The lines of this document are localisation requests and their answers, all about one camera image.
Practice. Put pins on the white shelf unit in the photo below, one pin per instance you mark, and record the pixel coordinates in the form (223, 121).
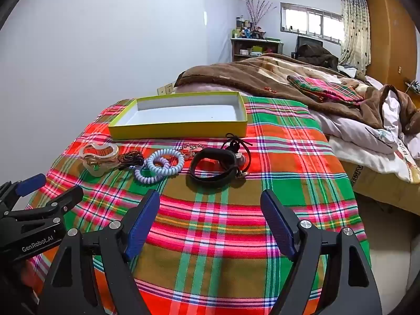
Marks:
(242, 44)

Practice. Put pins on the black monitor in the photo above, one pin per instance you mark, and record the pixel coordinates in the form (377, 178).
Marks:
(303, 41)

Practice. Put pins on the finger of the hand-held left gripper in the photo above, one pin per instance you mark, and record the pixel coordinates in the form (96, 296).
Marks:
(62, 201)
(31, 183)

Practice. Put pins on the white quilt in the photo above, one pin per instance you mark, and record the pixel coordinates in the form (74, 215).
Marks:
(361, 134)

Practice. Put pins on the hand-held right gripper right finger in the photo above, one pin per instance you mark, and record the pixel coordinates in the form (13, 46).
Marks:
(278, 226)

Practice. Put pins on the beige wall socket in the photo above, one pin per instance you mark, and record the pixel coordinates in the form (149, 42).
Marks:
(161, 91)
(169, 88)

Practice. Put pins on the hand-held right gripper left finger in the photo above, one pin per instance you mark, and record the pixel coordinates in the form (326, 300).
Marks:
(141, 224)

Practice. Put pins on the black wristband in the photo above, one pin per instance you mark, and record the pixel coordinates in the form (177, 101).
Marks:
(229, 161)

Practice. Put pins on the folded plaid cloth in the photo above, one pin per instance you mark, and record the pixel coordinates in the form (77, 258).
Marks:
(323, 89)

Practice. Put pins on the group of bottles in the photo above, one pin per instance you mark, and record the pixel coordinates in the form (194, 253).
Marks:
(246, 29)

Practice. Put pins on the bright plaid cloth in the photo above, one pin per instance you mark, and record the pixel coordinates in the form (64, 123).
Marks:
(210, 226)

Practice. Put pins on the dark jacket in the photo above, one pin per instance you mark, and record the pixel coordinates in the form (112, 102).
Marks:
(316, 55)

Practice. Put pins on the dotted curtain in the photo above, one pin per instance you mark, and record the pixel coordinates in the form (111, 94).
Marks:
(356, 29)

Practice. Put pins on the window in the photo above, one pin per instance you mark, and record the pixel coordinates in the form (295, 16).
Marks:
(308, 21)

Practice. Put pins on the wooden bed frame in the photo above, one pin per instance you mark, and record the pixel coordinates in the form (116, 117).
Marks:
(384, 190)

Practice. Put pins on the brown fleece blanket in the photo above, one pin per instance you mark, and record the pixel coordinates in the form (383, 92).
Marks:
(229, 75)

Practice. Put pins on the white tray green rim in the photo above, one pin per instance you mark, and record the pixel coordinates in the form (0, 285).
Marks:
(183, 113)

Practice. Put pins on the dried flower branches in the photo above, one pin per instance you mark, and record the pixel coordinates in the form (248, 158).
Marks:
(259, 10)

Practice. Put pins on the translucent hair claw clip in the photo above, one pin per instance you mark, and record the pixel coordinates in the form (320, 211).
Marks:
(98, 152)

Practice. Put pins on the wooden wardrobe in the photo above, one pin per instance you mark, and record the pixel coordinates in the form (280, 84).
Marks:
(390, 39)

